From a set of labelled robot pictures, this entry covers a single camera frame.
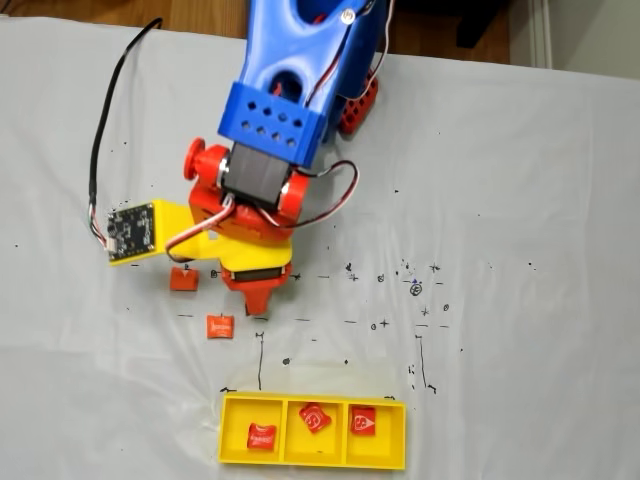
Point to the yellow three-compartment box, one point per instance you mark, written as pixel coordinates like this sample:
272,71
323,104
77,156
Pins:
235,457

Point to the orange candy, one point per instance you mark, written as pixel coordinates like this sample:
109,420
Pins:
220,326
184,279

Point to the white plastic table cover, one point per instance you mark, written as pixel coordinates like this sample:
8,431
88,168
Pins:
500,350

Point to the red candy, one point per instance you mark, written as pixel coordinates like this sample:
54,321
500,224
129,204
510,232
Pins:
261,436
314,419
362,421

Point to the black camera circuit board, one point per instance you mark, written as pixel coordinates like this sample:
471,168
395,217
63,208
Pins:
131,231

